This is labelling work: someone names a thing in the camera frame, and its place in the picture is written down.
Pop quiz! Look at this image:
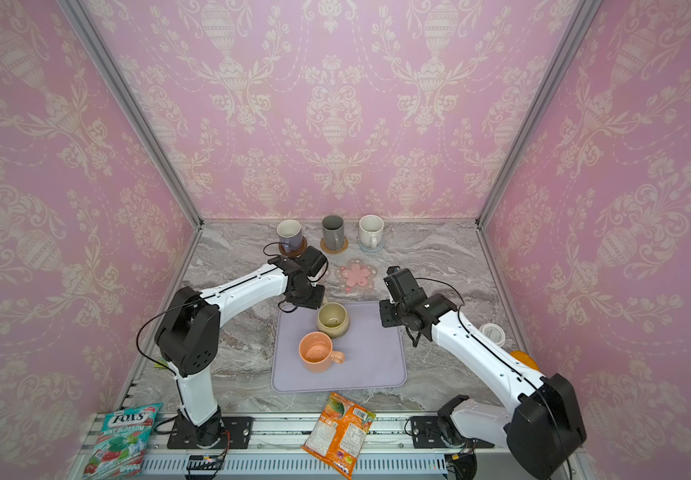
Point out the beige ceramic mug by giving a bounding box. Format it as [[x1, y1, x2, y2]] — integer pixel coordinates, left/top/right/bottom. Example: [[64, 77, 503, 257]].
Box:
[[316, 302, 351, 339]]

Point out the brown wooden coaster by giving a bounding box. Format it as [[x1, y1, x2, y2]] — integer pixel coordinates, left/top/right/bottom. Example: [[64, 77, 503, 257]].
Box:
[[278, 236, 308, 258]]

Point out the pink flower coaster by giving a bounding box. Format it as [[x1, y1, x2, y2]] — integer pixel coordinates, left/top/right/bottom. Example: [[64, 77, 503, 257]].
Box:
[[335, 259, 377, 292]]

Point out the orange pink mug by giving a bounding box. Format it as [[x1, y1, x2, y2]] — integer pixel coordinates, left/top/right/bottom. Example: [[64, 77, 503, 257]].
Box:
[[298, 332, 344, 373]]

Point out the small lavender white cup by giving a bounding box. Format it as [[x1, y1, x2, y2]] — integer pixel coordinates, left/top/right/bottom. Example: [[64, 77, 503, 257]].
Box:
[[276, 219, 303, 254]]

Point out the woven rattan coaster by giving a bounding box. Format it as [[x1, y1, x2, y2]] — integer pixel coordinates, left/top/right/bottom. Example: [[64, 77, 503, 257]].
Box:
[[319, 238, 349, 255]]

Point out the grey mug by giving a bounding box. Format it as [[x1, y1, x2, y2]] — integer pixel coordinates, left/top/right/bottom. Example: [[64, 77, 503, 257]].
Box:
[[321, 215, 347, 250]]

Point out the white mug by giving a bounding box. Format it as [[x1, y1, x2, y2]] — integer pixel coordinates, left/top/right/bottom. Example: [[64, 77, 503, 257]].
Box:
[[359, 214, 385, 247]]

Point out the blue woven coaster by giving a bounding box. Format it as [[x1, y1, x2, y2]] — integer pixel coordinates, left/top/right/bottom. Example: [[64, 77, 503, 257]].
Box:
[[359, 239, 385, 254]]

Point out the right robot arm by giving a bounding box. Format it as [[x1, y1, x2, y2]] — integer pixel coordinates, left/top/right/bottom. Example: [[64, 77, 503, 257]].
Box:
[[379, 266, 587, 479]]

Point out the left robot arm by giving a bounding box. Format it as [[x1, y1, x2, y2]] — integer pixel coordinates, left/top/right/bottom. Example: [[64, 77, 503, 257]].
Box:
[[154, 247, 328, 448]]

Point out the white lidded paper cup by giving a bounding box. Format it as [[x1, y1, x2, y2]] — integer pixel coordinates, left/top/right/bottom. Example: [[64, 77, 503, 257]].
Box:
[[479, 323, 507, 347]]

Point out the yellow lidded cup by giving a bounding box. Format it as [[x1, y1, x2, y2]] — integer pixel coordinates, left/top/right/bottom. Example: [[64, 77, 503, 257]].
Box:
[[511, 350, 539, 370]]

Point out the lavender silicone tray mat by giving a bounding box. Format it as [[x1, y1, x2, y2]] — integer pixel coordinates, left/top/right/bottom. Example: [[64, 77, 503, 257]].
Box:
[[271, 301, 407, 393]]

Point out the orange snack bag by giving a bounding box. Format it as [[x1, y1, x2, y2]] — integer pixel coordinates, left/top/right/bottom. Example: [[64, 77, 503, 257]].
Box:
[[301, 392, 377, 479]]

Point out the red green Fox's candy bag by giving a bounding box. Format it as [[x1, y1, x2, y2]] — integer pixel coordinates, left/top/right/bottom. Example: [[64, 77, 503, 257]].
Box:
[[82, 403, 162, 479]]

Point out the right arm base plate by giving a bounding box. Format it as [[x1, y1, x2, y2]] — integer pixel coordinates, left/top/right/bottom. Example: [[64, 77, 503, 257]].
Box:
[[407, 416, 495, 450]]

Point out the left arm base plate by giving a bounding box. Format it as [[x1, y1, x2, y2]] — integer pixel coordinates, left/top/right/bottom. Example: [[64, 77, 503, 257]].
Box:
[[166, 416, 254, 450]]

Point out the aluminium front rail frame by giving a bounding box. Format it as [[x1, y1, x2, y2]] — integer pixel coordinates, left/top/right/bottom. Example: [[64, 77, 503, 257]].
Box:
[[68, 410, 587, 480]]

